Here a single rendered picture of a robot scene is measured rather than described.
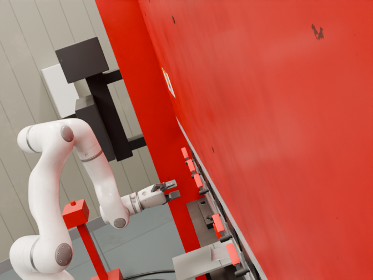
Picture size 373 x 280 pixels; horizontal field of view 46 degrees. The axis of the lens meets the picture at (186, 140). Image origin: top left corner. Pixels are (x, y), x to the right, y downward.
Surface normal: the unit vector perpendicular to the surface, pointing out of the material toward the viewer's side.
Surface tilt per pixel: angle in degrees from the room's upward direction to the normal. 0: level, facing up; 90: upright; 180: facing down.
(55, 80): 90
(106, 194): 54
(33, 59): 90
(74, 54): 90
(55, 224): 63
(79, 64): 90
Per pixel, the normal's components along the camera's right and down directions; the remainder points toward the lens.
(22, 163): 0.37, 0.17
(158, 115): 0.14, 0.25
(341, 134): -0.94, 0.33
